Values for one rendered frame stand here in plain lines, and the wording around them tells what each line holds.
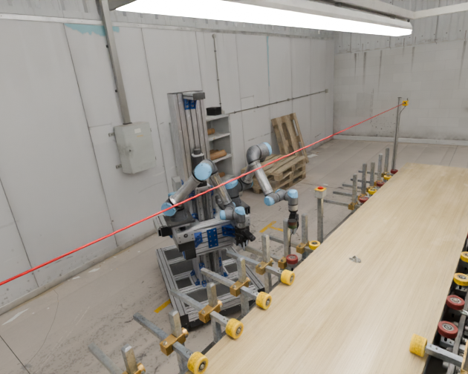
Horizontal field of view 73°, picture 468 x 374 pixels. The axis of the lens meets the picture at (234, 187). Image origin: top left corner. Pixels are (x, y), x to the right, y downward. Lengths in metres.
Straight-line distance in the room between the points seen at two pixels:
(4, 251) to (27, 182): 0.73
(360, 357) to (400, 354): 0.17
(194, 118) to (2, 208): 2.20
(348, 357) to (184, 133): 1.92
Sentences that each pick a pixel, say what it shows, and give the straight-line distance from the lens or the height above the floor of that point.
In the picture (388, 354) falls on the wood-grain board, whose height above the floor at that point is 0.90.
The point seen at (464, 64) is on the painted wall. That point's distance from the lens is 9.44.
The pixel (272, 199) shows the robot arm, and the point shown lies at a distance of 2.37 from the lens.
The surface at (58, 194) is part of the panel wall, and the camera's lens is 4.05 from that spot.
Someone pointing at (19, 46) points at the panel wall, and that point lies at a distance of 3.94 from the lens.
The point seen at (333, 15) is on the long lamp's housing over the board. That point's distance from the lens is 1.65.
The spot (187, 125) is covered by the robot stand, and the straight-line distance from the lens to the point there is 2.65.
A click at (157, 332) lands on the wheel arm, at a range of 1.76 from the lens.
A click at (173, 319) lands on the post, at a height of 1.08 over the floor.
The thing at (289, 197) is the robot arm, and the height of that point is 1.22.
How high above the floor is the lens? 2.13
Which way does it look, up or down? 20 degrees down
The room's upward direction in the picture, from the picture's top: 5 degrees counter-clockwise
